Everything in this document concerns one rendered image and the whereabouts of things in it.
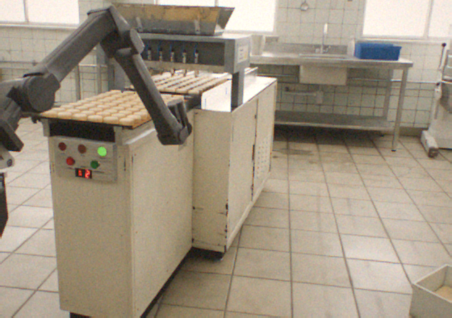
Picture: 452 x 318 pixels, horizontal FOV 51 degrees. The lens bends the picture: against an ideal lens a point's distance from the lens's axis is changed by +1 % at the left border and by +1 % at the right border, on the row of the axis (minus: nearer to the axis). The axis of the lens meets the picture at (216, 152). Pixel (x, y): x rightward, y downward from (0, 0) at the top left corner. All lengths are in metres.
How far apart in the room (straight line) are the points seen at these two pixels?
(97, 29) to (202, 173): 1.26
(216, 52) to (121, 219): 0.96
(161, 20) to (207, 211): 0.98
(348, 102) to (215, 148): 3.41
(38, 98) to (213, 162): 1.40
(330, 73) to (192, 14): 2.75
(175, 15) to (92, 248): 1.14
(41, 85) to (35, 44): 5.11
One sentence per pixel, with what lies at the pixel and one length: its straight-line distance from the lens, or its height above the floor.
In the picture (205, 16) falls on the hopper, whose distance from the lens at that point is 2.27.
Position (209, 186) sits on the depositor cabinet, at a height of 0.44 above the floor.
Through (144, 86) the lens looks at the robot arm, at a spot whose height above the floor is 1.08.
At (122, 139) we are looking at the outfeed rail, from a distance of 1.64.
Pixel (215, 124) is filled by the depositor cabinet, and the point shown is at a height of 0.77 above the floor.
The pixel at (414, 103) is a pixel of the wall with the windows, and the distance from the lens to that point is 5.68.
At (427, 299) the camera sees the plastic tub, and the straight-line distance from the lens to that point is 2.34.
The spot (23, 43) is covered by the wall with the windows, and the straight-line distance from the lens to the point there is 6.25.
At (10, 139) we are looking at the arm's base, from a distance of 0.99.
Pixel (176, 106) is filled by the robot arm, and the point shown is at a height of 0.99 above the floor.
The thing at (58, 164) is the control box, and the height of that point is 0.74.
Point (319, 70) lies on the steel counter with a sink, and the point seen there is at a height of 0.76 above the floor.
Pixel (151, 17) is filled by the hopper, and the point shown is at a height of 1.26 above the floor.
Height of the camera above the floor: 1.30
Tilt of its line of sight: 17 degrees down
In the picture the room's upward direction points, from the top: 2 degrees clockwise
